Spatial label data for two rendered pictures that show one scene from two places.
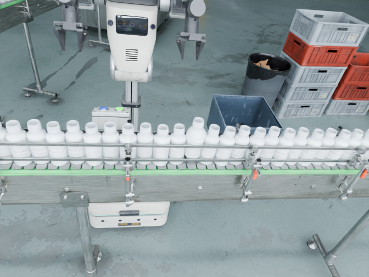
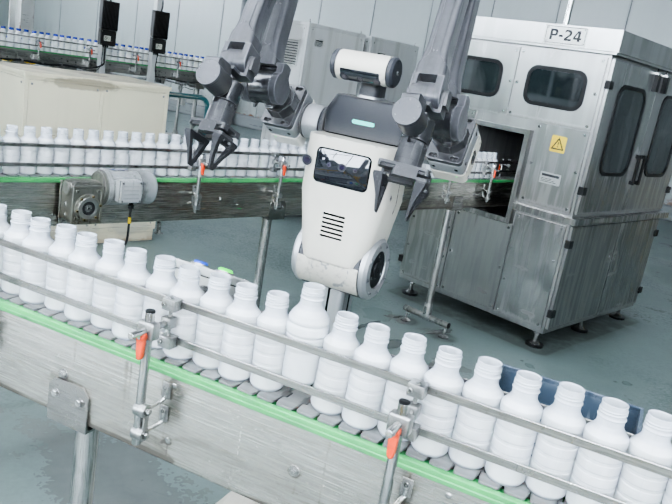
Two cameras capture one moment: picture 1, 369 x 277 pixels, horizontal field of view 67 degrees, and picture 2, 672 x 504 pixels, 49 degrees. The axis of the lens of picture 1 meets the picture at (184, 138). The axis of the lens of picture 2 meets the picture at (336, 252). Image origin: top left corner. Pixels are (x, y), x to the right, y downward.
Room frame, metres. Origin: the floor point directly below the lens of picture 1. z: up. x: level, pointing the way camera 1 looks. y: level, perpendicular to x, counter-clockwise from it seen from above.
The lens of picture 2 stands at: (-0.10, -0.73, 1.54)
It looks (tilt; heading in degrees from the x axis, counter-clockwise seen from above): 14 degrees down; 37
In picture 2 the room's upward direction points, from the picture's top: 10 degrees clockwise
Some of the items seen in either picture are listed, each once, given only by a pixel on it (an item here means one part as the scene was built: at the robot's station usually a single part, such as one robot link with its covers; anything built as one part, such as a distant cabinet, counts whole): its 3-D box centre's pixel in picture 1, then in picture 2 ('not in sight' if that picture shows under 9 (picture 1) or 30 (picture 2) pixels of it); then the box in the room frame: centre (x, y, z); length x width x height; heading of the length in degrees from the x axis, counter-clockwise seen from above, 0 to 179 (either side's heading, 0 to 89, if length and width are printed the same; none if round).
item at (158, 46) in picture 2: not in sight; (157, 33); (4.62, 5.41, 1.55); 0.17 x 0.15 x 0.42; 175
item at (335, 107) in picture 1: (340, 99); not in sight; (3.34, -1.91, 0.11); 0.61 x 0.41 x 0.22; 106
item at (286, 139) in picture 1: (283, 147); (516, 427); (0.87, -0.39, 1.08); 0.06 x 0.06 x 0.17
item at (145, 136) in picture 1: (144, 143); (214, 319); (0.75, 0.14, 1.08); 0.06 x 0.06 x 0.17
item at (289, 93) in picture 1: (301, 85); not in sight; (3.08, -1.26, 0.33); 0.61 x 0.41 x 0.22; 109
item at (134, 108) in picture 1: (130, 126); not in sight; (1.37, 0.34, 0.66); 0.11 x 0.11 x 0.40; 13
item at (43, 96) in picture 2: not in sight; (75, 155); (2.96, 4.04, 0.59); 1.10 x 0.62 x 1.18; 175
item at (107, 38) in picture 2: not in sight; (106, 24); (4.08, 5.46, 1.55); 0.17 x 0.15 x 0.42; 175
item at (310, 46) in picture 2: not in sight; (307, 119); (5.68, 4.22, 0.96); 0.82 x 0.50 x 1.91; 175
